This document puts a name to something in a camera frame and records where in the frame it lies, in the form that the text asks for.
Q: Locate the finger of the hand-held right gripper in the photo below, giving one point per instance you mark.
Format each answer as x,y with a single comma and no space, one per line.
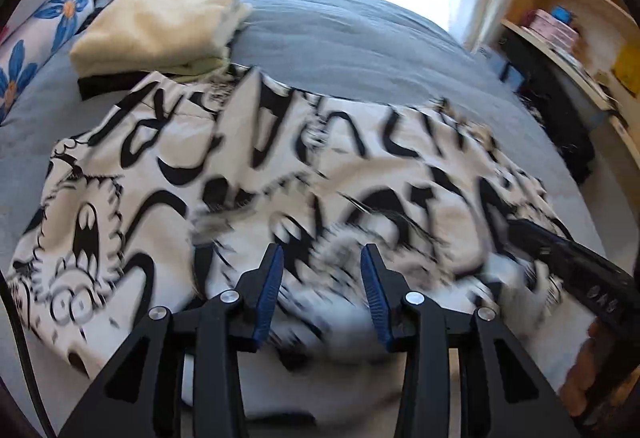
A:
545,248

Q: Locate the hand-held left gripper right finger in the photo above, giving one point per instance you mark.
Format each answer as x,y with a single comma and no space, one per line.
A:
374,288

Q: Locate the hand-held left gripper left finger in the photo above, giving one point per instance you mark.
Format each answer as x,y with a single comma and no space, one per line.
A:
267,288

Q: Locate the white black printed jacket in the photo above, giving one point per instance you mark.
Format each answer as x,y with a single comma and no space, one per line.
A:
225,152

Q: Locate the person's right hand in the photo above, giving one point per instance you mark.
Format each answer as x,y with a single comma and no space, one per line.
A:
582,378

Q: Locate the small blue box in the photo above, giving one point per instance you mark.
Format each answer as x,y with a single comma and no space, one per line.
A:
561,14

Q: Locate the grey bed blanket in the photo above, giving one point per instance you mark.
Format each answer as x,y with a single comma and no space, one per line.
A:
350,47

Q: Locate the black folded cloth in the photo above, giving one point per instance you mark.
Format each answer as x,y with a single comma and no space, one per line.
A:
100,85

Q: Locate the cream folded cloth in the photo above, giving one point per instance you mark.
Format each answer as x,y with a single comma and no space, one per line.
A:
150,27

